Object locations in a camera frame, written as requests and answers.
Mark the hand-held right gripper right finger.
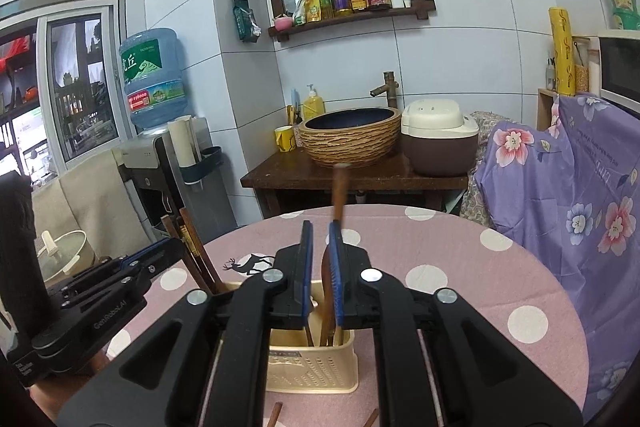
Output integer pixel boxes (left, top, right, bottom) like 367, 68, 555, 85
327, 220, 583, 427

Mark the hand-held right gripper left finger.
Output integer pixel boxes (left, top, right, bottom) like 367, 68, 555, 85
59, 219, 316, 427

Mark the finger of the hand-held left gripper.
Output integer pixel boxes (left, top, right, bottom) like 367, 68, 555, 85
62, 268, 152, 309
47, 237, 185, 294

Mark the brown wooden spoon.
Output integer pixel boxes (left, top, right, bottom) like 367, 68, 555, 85
320, 163, 352, 348

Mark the beige plastic utensil holder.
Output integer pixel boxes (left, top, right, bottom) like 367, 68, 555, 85
215, 279, 362, 395

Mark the cream pot with lid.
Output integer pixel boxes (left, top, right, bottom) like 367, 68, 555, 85
37, 229, 97, 290

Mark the grey water dispenser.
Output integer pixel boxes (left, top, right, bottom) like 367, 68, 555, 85
120, 117, 238, 238

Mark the beige cloth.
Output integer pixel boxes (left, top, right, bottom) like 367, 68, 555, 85
32, 149, 156, 268

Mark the dark wooden counter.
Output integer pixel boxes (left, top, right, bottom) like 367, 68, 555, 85
240, 152, 471, 220

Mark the cream rolled paper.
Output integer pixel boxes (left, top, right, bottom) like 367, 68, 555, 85
166, 114, 202, 168

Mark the woven pattern sink basin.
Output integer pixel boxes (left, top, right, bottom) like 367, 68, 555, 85
298, 107, 403, 168

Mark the yellow mug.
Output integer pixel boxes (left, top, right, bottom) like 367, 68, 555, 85
274, 125, 297, 154

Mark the yellow dish soap bottle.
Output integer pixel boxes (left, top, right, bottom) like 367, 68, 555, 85
302, 83, 326, 122

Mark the white rice cooker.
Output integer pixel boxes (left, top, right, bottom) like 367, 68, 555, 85
401, 99, 481, 178

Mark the brown floral cloth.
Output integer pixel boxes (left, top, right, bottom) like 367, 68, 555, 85
457, 111, 516, 228

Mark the blue water jug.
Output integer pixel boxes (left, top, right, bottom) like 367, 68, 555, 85
118, 28, 187, 132

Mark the window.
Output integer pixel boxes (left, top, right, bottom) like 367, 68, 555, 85
0, 0, 126, 188

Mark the bamboo style faucet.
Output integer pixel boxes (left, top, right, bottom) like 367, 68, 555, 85
370, 71, 401, 110

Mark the purple floral cloth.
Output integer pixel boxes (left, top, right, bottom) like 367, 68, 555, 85
472, 93, 640, 423

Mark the green packet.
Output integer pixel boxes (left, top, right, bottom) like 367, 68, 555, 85
231, 0, 262, 44

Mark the wooden storage box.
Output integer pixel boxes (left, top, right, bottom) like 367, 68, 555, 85
537, 88, 560, 128

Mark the yellow wrap roll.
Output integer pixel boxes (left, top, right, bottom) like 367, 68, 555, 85
548, 7, 577, 96

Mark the white microwave oven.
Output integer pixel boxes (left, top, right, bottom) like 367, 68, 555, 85
597, 29, 640, 118

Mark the dark blue wall basket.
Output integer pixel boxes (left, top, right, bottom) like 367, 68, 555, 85
180, 146, 224, 185

